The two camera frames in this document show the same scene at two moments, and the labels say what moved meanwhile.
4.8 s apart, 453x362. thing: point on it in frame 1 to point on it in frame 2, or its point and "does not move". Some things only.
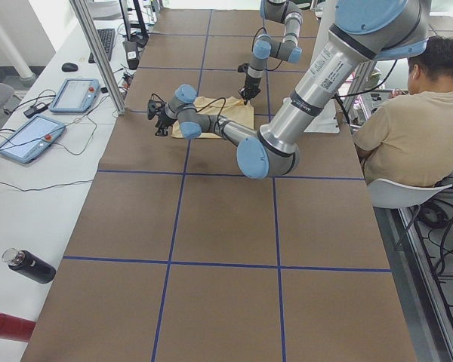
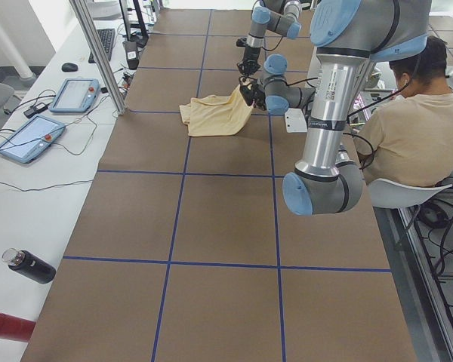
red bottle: [7, 326] does not move
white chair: [383, 193] does not move
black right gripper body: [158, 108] to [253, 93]
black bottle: [29, 265] does not move
